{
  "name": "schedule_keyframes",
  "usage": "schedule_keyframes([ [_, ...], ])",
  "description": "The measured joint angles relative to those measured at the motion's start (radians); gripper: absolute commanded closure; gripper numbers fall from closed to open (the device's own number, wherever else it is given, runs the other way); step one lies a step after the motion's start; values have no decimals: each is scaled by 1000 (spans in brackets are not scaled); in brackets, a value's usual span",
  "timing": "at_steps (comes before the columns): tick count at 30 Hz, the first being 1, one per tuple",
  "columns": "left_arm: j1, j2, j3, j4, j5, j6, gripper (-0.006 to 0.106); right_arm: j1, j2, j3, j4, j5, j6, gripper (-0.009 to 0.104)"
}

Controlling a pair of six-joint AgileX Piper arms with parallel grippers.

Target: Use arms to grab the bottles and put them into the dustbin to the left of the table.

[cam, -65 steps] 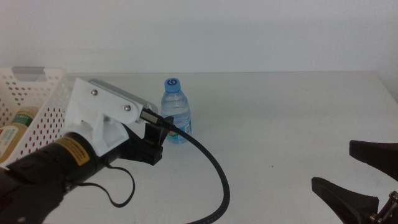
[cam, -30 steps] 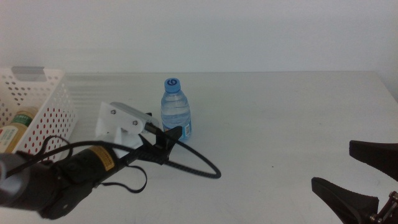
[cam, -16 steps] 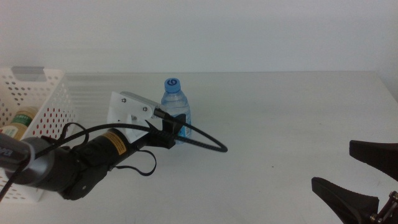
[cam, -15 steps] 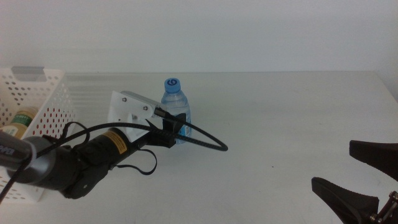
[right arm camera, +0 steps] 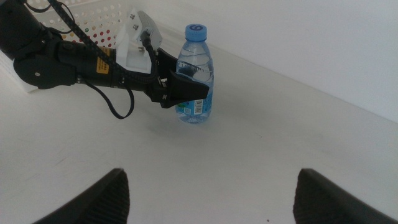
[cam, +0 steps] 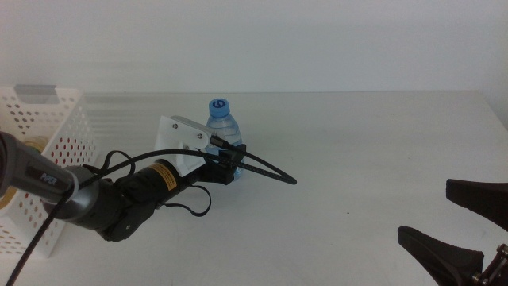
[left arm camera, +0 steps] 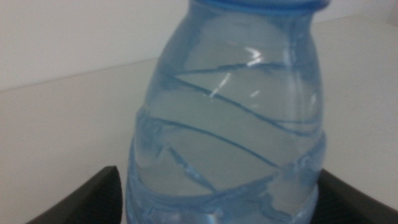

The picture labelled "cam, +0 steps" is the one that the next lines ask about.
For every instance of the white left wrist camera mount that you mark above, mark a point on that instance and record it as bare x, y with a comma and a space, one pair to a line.
178, 135

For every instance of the white perforated plastic basket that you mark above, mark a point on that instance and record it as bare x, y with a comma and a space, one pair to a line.
67, 115

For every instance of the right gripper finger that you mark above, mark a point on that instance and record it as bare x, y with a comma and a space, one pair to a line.
484, 198
444, 262

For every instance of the small water bottle blue cap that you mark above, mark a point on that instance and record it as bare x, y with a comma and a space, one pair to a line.
224, 123

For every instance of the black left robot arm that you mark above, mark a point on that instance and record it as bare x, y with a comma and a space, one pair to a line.
111, 202

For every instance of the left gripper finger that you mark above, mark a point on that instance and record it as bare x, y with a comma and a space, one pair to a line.
237, 154

